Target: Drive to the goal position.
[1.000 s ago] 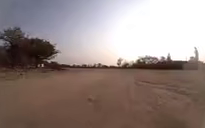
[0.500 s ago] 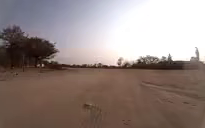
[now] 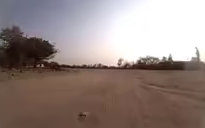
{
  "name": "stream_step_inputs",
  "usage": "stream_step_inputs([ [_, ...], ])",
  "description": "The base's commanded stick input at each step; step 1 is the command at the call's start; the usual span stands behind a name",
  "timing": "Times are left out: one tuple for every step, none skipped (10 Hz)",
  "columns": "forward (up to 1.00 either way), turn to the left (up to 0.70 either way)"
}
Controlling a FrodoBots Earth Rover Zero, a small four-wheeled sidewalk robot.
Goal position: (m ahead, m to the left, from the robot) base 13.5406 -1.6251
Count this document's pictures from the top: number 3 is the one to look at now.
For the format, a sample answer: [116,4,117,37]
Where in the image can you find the small pale stone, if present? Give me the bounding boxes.
[77,111,89,120]

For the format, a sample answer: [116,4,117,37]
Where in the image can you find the tall slim tree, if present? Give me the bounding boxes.
[194,46,202,63]

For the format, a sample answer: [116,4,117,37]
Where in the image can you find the distant line of trees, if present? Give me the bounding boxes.
[58,53,205,71]

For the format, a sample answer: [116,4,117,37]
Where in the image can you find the cluster of dark trees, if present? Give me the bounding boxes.
[0,25,59,71]

